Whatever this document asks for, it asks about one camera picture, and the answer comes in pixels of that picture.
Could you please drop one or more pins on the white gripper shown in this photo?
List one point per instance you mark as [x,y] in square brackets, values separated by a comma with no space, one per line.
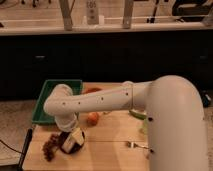
[77,136]

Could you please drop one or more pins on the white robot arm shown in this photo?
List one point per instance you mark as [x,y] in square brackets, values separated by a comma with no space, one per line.
[177,135]

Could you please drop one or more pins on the dark purple bowl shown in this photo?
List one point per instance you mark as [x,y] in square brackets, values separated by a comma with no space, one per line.
[62,138]

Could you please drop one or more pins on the orange fruit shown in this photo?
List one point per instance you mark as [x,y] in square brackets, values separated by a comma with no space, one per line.
[92,118]

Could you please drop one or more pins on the dark red grape bunch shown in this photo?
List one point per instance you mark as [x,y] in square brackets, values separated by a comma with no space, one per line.
[50,147]

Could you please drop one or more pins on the silver fork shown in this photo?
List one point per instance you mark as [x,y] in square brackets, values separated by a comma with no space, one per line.
[134,145]

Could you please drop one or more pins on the green vegetable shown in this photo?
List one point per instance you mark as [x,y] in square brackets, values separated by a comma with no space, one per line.
[137,115]

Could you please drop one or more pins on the black cabinet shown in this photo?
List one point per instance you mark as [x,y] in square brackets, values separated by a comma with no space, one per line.
[27,61]

